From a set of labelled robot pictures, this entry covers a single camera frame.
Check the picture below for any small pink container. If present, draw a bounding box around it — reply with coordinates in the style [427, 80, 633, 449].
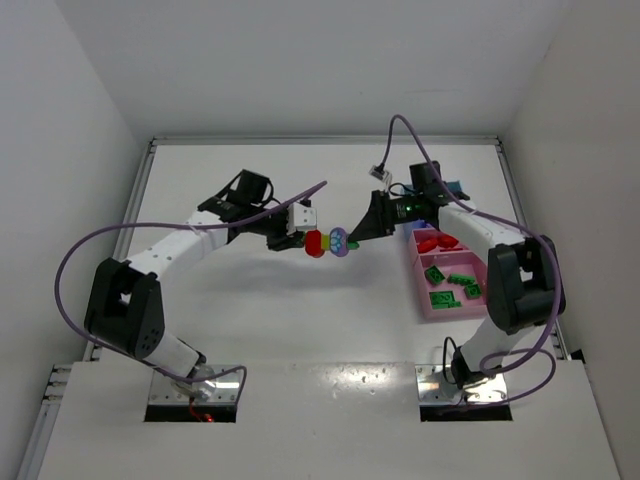
[408, 228, 469, 262]

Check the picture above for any purple cable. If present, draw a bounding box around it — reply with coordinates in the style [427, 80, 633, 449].
[382, 114, 566, 406]
[53, 179, 329, 401]

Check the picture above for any red round lego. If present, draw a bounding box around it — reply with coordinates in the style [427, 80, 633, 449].
[437, 235, 459, 249]
[305, 230, 325, 258]

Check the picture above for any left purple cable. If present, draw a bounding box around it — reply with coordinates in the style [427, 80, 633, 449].
[53, 179, 329, 401]

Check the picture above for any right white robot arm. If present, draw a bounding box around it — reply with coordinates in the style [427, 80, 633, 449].
[349, 160, 566, 387]

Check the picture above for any metal base plate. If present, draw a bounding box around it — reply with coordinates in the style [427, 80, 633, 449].
[148, 365, 244, 407]
[415, 364, 508, 407]

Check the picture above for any red square lego brick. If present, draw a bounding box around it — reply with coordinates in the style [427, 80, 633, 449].
[417, 238, 438, 254]

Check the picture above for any large green plate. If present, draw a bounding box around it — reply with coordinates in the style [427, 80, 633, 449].
[429, 290, 462, 310]

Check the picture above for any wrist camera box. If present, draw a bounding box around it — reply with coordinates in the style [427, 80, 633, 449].
[369, 165, 392, 189]
[287, 202, 317, 235]

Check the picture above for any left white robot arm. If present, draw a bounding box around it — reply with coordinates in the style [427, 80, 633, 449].
[84, 170, 316, 385]

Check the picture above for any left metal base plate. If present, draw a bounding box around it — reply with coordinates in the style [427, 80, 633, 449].
[148, 365, 244, 407]

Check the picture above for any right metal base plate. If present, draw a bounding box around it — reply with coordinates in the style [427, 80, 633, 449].
[415, 364, 508, 407]

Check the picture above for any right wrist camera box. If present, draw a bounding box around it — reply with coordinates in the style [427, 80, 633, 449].
[369, 165, 392, 189]

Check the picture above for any purple paw lego piece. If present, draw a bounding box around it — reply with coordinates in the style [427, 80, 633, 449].
[329, 227, 349, 257]

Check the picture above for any green square lego in bin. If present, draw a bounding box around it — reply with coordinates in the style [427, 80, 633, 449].
[464, 283, 483, 300]

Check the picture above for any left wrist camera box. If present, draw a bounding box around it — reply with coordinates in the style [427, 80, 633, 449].
[287, 202, 317, 235]

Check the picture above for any large pink container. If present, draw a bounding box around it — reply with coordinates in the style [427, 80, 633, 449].
[413, 250, 487, 322]

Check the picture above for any green lego plate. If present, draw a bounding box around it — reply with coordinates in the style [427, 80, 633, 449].
[447, 273, 477, 286]

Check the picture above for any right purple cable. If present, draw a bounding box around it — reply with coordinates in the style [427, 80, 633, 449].
[382, 114, 566, 406]

